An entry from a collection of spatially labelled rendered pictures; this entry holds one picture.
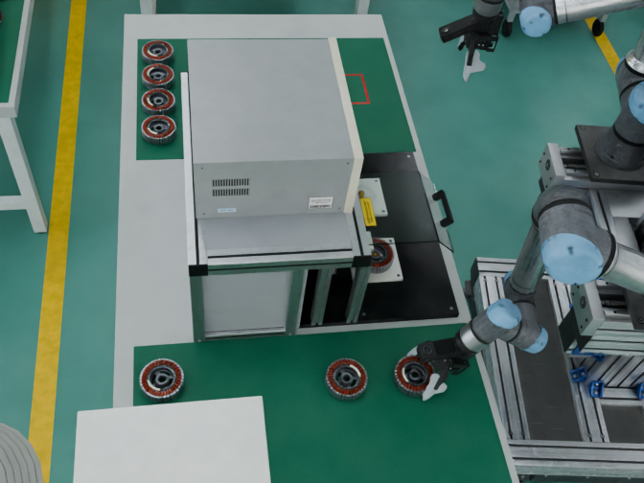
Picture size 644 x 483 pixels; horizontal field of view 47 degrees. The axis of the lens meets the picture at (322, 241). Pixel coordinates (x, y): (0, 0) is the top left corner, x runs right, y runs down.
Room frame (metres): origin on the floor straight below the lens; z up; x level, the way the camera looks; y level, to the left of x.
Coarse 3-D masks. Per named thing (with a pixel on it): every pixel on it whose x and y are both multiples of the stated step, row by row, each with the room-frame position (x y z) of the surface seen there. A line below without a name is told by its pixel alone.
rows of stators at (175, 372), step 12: (156, 360) 0.86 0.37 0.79; (168, 360) 0.86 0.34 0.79; (144, 372) 0.82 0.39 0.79; (156, 372) 0.84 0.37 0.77; (168, 372) 0.84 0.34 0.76; (180, 372) 0.84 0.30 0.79; (144, 384) 0.79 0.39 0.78; (156, 384) 0.80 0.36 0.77; (168, 384) 0.81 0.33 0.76; (180, 384) 0.80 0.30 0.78; (156, 396) 0.76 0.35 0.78; (168, 396) 0.77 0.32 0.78
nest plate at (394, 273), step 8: (392, 248) 1.36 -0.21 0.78; (392, 264) 1.30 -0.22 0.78; (352, 272) 1.25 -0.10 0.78; (384, 272) 1.27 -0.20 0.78; (392, 272) 1.27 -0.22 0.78; (400, 272) 1.27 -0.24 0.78; (368, 280) 1.23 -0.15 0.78; (376, 280) 1.23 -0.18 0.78; (384, 280) 1.24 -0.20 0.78; (392, 280) 1.25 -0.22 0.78; (400, 280) 1.25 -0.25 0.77
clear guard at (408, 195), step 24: (360, 192) 1.31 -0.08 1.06; (384, 192) 1.33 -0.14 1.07; (408, 192) 1.34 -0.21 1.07; (432, 192) 1.39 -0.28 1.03; (384, 216) 1.24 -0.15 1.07; (408, 216) 1.26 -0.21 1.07; (432, 216) 1.27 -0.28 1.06; (384, 240) 1.16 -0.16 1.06; (408, 240) 1.18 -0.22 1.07; (432, 240) 1.19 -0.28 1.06
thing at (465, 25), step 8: (472, 16) 1.80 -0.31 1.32; (448, 24) 1.80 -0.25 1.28; (456, 24) 1.79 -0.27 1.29; (464, 24) 1.78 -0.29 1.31; (472, 24) 1.77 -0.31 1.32; (440, 32) 1.78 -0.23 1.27; (448, 32) 1.77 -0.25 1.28; (456, 32) 1.77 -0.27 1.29; (464, 32) 1.77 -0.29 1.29; (448, 40) 1.76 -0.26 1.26
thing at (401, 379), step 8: (400, 360) 0.98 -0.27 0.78; (408, 360) 0.99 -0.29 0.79; (416, 360) 0.99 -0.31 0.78; (400, 368) 0.96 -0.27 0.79; (408, 368) 0.98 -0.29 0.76; (416, 368) 0.98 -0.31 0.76; (424, 368) 0.97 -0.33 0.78; (432, 368) 0.98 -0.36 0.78; (400, 376) 0.93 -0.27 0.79; (408, 376) 0.95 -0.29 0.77; (424, 376) 0.96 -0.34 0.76; (400, 384) 0.91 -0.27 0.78; (408, 384) 0.92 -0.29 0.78; (416, 384) 0.92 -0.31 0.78; (424, 384) 0.92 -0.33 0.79; (408, 392) 0.91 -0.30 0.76; (416, 392) 0.90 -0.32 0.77
